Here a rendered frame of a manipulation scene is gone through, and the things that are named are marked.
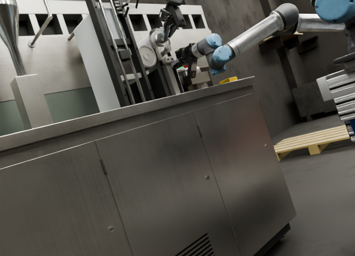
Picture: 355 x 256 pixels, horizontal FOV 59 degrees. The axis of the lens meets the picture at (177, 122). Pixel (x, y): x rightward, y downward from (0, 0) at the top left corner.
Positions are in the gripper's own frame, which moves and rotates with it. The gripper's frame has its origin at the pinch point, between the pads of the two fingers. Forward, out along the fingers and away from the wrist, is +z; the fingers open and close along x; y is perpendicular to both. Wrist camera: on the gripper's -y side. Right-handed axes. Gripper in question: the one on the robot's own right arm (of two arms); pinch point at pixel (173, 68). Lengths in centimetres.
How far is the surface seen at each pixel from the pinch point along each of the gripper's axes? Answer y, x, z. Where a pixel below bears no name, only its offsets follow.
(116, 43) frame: 12.0, 42.6, -14.3
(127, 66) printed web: 7.1, 24.4, 8.1
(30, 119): -10, 82, 4
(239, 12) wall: 149, -441, 219
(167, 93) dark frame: -13.2, 13.2, -2.9
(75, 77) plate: 11, 44, 30
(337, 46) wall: 34, -725, 162
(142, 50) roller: 11.4, 19.4, -2.3
